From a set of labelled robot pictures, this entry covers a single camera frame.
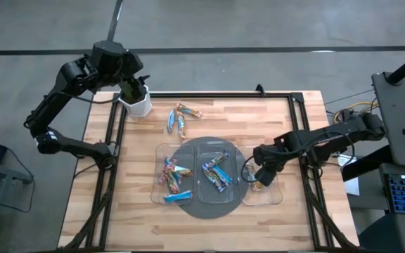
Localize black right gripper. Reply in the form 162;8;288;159
252;142;285;188

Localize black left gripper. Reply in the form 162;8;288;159
120;48;145;102

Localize candy bars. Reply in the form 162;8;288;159
163;188;193;204

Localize green cactus plant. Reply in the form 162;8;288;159
120;77;148;105

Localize white plant pot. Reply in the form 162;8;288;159
117;86;153;119

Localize clear plastic tray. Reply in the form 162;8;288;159
195;140;240;205
236;142;283;207
150;141;195;205

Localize grey round mat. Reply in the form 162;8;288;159
166;136;251;220

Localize white paper sheet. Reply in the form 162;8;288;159
337;154;361;197

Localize black desk leg bar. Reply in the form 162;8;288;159
340;145;394;183

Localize black power box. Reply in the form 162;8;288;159
335;108;352;123

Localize black desk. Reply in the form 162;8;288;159
358;162;405;253

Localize dark grey desk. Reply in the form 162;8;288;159
371;72;405;167

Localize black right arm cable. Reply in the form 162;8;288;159
240;155;257;184

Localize black aluminium table frame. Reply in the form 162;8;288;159
56;90;360;253

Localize thin grey floor cable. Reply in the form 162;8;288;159
323;88;375;105

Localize yellow cable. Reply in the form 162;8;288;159
333;100;378;124

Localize black floor cable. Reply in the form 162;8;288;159
0;147;37;214

